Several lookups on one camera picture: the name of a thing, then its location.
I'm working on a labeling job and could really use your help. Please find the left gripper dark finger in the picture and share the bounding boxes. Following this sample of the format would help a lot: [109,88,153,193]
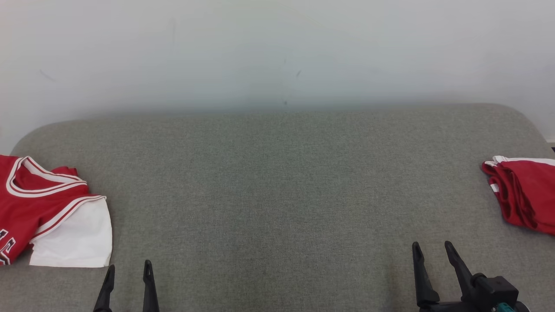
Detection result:
[93,264,116,312]
[143,260,160,312]

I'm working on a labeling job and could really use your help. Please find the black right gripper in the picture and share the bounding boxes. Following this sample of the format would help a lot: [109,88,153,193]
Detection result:
[411,241,478,312]

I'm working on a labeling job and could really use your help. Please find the red Bulls 23 jersey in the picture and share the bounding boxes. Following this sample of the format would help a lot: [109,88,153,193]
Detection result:
[0,155,114,268]

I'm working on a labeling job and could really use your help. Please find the red shorts with white stripes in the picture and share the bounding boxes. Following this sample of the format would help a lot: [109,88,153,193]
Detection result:
[481,156,555,236]

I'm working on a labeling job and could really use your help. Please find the grey fabric sofa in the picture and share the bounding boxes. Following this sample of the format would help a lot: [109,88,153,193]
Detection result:
[0,103,555,312]

